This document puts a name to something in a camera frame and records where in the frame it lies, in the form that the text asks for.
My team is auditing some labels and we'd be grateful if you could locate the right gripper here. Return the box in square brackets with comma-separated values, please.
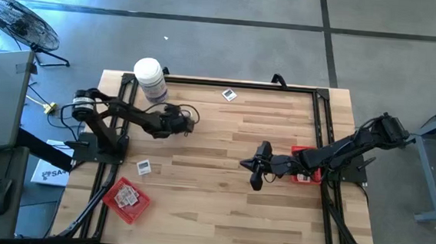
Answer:
[237, 138, 304, 196]

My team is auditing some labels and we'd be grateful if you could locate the square white packet black label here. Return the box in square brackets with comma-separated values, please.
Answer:
[135, 158, 153, 177]
[221, 87, 239, 104]
[114, 191, 129, 209]

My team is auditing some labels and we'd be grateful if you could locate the red plastic mesh basket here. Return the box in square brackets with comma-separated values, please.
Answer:
[289, 144, 325, 186]
[100, 175, 154, 227]

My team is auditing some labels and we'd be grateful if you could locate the white wipes canister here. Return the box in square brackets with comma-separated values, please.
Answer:
[131, 56, 172, 105]

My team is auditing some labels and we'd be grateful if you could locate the black clamp lever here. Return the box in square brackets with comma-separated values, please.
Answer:
[355, 154, 377, 173]

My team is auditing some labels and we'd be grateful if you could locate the yellow power plug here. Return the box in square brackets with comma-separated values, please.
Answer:
[42, 101, 58, 115]

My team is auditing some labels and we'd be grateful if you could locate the white cardboard box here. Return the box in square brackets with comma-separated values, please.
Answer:
[30, 137, 76, 188]

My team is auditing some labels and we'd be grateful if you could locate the black metal beam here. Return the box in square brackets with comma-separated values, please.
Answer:
[13, 127, 77, 173]

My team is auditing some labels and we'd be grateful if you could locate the black floor fan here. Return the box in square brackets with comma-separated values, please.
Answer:
[0, 0, 76, 69]

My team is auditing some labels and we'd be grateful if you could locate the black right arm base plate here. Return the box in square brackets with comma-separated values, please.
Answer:
[323, 150, 371, 184]

